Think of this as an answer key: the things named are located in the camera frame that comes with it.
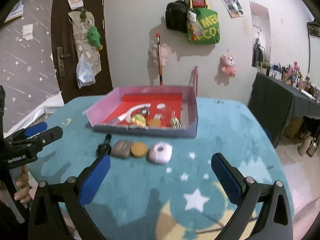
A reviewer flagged black nail polish bottle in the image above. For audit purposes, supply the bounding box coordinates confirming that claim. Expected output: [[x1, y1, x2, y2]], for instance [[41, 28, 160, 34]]
[[96, 134, 112, 157]]

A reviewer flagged brown eye shadow case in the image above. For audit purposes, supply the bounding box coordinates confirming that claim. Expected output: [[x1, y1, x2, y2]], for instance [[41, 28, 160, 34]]
[[111, 140, 133, 159]]

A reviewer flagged amber dome soap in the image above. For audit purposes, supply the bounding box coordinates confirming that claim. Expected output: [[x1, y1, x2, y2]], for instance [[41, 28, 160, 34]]
[[147, 119, 162, 127], [131, 142, 148, 158]]

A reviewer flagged yellow green capybara toy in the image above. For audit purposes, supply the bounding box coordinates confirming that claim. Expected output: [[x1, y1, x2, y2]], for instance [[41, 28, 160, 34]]
[[130, 113, 146, 127]]

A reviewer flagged silver shiny egg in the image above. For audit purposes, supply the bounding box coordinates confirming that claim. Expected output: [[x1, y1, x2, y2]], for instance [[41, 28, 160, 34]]
[[139, 107, 150, 116]]

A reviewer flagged amber dome soap front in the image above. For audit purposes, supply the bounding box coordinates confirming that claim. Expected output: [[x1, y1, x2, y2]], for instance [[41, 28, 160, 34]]
[[147, 119, 162, 127]]

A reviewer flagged lilac round case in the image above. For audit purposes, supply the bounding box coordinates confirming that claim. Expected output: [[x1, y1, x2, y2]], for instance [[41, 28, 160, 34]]
[[149, 142, 172, 164]]

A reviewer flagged purple nail polish bottle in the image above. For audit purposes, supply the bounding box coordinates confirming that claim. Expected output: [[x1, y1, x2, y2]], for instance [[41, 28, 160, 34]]
[[107, 118, 122, 126]]

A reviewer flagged clear plastic cup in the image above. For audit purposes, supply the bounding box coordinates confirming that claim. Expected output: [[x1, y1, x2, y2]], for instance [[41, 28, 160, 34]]
[[161, 106, 174, 120]]

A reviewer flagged person's left hand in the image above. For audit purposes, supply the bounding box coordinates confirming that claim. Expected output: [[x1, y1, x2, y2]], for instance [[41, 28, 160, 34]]
[[1, 165, 31, 206]]

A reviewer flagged white plastic bag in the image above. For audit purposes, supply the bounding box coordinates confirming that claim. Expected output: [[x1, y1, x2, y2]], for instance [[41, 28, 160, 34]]
[[76, 54, 95, 89]]

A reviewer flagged dark brown door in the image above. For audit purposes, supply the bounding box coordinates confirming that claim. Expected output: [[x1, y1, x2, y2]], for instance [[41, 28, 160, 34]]
[[51, 0, 113, 103]]

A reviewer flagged green dinosaur plush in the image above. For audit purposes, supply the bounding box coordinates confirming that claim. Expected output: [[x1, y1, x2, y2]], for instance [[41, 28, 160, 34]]
[[87, 26, 103, 50]]

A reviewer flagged dark cloth covered table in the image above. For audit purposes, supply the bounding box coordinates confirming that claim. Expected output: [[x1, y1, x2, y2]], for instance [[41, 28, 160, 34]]
[[247, 73, 319, 147]]

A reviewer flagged teal moon star blanket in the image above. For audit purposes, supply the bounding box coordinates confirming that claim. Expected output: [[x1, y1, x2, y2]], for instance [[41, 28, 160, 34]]
[[28, 96, 294, 239]]

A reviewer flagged pink cardboard tray box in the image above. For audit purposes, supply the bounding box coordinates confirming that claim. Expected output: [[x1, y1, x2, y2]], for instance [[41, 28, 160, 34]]
[[86, 86, 198, 138]]

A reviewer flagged pink plush toy centre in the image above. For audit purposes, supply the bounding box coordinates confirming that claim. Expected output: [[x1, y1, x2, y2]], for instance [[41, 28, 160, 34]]
[[149, 42, 170, 67]]

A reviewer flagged pink plush toy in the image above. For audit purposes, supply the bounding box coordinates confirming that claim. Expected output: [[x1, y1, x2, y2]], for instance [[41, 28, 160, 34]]
[[221, 54, 236, 77], [149, 42, 170, 67]]

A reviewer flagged pink plush toy right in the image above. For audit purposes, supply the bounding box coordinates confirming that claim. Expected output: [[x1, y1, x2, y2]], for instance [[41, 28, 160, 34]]
[[221, 54, 236, 77]]

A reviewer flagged black backpack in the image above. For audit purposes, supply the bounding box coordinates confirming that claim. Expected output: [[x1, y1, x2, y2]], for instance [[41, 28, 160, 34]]
[[165, 0, 188, 34]]

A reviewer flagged green tote bag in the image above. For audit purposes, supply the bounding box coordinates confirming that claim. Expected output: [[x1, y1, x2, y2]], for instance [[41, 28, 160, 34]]
[[187, 0, 220, 44]]

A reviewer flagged orange grey mop handle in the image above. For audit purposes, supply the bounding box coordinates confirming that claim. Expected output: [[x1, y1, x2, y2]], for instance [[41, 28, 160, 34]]
[[156, 33, 163, 86]]

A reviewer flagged photo poster on wall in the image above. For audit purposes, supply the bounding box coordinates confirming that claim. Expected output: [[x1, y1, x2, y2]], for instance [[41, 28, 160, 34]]
[[222, 0, 244, 18]]

